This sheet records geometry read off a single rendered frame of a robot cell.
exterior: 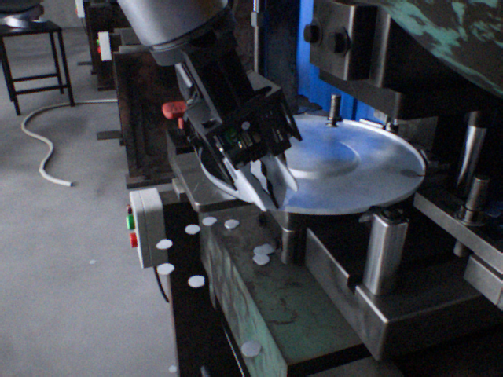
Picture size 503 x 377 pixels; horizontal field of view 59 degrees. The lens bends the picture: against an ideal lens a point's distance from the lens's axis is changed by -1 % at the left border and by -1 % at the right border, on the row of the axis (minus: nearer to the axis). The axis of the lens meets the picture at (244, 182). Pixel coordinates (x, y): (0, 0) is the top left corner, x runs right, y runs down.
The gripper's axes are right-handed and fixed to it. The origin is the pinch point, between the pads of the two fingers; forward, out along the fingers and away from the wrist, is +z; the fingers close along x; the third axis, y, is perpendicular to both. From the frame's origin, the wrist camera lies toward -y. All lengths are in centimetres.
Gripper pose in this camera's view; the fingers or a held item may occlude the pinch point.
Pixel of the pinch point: (269, 195)
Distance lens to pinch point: 48.2
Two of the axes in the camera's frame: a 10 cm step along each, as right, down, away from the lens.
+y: 3.6, 4.4, -8.2
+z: 3.9, 7.3, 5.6
